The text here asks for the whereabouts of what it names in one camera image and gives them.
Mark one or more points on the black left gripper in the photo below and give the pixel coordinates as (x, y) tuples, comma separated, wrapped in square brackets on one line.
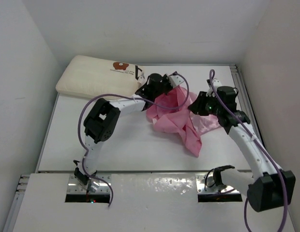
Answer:
[(166, 78)]

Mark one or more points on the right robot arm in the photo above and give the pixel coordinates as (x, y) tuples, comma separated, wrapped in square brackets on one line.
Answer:
[(270, 186)]

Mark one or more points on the cream pillow with bear print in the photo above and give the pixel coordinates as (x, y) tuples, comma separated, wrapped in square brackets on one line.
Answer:
[(88, 77)]

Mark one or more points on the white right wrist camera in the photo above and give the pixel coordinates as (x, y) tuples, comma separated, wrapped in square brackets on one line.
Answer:
[(214, 84)]

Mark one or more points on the aluminium frame rail left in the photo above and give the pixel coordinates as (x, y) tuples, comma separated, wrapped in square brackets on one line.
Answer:
[(16, 204)]

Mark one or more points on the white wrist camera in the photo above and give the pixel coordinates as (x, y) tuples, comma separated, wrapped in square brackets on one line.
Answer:
[(175, 80), (214, 84)]

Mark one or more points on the metal base plate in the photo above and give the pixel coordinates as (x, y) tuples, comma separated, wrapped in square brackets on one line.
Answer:
[(208, 187), (75, 187)]

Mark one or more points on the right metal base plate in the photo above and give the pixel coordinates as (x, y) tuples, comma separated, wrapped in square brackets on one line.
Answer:
[(208, 187)]

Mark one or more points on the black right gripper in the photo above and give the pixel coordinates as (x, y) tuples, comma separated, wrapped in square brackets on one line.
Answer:
[(196, 106)]

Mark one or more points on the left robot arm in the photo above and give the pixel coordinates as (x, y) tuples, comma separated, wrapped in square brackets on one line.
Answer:
[(101, 121)]

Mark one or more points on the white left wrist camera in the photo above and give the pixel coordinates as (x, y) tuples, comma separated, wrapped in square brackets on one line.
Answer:
[(175, 80)]

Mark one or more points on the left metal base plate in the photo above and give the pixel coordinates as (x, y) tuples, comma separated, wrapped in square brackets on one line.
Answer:
[(75, 187)]

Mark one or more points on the pink pillowcase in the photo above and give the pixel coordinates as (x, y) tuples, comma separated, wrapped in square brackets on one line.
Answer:
[(188, 126)]

